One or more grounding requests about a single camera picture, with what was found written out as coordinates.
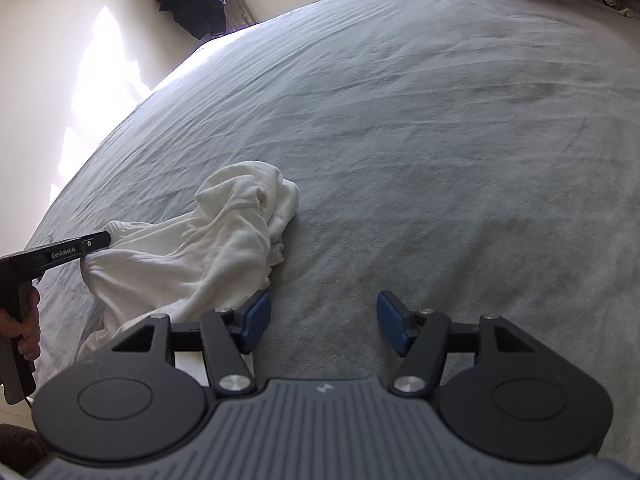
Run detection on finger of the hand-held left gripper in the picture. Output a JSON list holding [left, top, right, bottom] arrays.
[[75, 230, 114, 257]]

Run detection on grey patterned curtain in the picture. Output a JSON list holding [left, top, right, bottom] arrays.
[[225, 0, 258, 31]]

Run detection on white pants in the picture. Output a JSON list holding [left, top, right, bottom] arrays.
[[77, 160, 301, 386]]

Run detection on person's dark fuzzy clothing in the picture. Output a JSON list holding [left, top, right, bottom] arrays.
[[0, 422, 47, 477]]

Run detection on person's left hand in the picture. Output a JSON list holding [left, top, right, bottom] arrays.
[[0, 287, 42, 361]]

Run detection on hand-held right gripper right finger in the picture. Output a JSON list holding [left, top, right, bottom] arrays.
[[376, 290, 539, 397]]

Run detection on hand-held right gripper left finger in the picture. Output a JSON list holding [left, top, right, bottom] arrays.
[[107, 290, 273, 397]]

